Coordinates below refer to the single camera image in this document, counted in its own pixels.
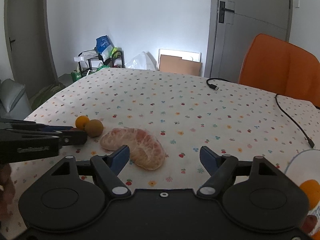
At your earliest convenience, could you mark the peeled pomelo segment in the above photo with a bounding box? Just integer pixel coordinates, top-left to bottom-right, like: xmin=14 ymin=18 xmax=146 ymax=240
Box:
xmin=100 ymin=128 xmax=165 ymax=171

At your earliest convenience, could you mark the person's left hand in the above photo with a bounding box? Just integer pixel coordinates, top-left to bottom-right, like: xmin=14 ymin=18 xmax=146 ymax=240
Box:
xmin=1 ymin=164 xmax=15 ymax=220

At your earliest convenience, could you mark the grey sofa cushion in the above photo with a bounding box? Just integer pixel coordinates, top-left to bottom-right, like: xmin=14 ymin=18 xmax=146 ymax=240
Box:
xmin=1 ymin=79 xmax=32 ymax=120

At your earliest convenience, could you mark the small brown round fruit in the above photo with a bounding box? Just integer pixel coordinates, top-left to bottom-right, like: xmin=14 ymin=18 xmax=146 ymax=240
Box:
xmin=85 ymin=119 xmax=104 ymax=138

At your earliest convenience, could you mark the small orange fruit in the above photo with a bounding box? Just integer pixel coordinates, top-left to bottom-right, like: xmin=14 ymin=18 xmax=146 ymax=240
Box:
xmin=75 ymin=115 xmax=90 ymax=131

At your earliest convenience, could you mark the floral white tablecloth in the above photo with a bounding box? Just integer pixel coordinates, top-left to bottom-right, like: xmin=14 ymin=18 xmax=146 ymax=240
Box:
xmin=0 ymin=67 xmax=320 ymax=240

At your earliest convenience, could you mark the white round plate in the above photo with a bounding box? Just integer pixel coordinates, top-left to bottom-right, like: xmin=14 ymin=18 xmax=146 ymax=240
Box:
xmin=284 ymin=150 xmax=320 ymax=239

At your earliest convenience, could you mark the grey door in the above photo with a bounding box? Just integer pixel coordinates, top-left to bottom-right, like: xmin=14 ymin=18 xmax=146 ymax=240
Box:
xmin=4 ymin=0 xmax=57 ymax=98
xmin=203 ymin=0 xmax=292 ymax=82

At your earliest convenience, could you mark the brown cardboard box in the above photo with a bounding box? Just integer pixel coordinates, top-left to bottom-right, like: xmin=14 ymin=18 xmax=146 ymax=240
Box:
xmin=158 ymin=49 xmax=202 ymax=76

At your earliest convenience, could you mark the white plastic bag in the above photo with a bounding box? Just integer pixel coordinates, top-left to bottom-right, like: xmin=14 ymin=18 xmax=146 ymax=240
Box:
xmin=125 ymin=51 xmax=157 ymax=71

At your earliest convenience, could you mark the orange chair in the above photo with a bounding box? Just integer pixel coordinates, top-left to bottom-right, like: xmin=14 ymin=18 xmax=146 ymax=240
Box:
xmin=239 ymin=34 xmax=319 ymax=107

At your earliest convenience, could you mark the blue white bag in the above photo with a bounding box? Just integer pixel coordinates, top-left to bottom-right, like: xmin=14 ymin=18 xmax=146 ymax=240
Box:
xmin=95 ymin=35 xmax=113 ymax=59

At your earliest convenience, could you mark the black usb cable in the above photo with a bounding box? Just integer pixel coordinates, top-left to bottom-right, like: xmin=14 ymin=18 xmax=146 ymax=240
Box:
xmin=206 ymin=77 xmax=316 ymax=149

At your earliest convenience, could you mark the black wire rack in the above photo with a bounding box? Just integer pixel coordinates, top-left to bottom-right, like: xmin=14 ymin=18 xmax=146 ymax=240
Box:
xmin=73 ymin=48 xmax=125 ymax=76

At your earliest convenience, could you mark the black door handle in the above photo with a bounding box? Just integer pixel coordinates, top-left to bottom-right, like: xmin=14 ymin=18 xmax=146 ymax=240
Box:
xmin=219 ymin=1 xmax=235 ymax=23

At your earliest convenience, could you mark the white wall switch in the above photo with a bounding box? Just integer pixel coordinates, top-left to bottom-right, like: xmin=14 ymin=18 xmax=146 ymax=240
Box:
xmin=293 ymin=0 xmax=300 ymax=8

